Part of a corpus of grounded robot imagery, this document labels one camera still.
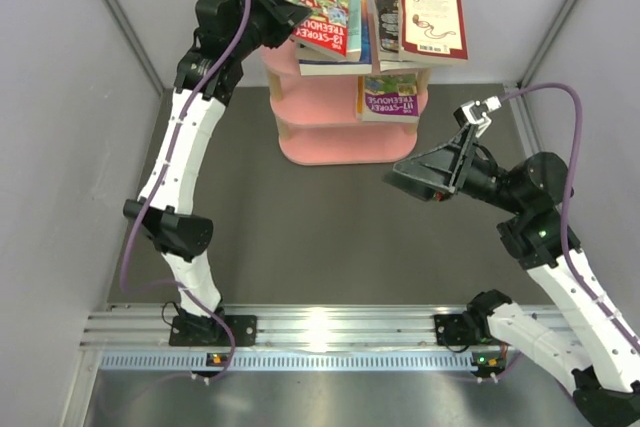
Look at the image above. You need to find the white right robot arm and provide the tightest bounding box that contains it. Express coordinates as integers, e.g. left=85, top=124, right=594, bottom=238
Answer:
left=384, top=125, right=639, bottom=426

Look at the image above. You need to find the red 13-storey treehouse book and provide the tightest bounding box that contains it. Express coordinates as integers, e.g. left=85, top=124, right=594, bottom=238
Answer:
left=284, top=0, right=352, bottom=61

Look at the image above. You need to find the blue fantasy cover book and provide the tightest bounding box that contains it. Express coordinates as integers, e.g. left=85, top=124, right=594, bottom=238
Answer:
left=296, top=0, right=373, bottom=76

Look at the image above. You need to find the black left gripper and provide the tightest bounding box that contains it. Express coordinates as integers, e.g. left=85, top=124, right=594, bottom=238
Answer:
left=227, top=0, right=310, bottom=60

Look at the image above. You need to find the black back cover book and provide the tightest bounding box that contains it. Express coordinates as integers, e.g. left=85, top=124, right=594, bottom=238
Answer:
left=373, top=0, right=399, bottom=62

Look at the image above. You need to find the blue nineteen eighty-four book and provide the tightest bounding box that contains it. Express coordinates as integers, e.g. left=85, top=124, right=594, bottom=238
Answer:
left=379, top=60, right=448, bottom=72

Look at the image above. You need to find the red cream pocket-watch book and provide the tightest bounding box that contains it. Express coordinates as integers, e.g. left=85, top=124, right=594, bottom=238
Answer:
left=398, top=0, right=469, bottom=66

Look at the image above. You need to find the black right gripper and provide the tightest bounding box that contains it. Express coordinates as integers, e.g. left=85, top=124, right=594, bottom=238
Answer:
left=383, top=122, right=527, bottom=215

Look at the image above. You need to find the teal back cover book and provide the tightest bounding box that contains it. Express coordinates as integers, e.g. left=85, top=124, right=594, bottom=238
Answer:
left=295, top=0, right=362, bottom=62

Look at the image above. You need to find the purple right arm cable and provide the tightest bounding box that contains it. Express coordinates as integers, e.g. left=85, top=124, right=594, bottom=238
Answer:
left=479, top=82, right=640, bottom=383

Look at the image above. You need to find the orange cover book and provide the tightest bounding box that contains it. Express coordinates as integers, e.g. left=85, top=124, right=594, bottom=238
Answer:
left=355, top=76, right=364, bottom=121

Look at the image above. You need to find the aluminium mounting rail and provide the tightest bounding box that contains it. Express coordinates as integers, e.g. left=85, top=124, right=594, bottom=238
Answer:
left=79, top=302, right=626, bottom=373

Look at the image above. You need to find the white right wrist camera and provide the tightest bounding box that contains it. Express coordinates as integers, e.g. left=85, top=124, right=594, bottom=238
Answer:
left=454, top=96, right=502, bottom=138

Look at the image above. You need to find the pink three-tier shelf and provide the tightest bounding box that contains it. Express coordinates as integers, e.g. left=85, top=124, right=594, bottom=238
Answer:
left=260, top=42, right=418, bottom=166

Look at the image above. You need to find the purple 117-storey treehouse book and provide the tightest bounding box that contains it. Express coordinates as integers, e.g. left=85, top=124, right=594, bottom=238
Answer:
left=361, top=73, right=419, bottom=123

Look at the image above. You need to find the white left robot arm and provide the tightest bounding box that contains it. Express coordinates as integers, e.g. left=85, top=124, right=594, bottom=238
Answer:
left=123, top=0, right=311, bottom=347

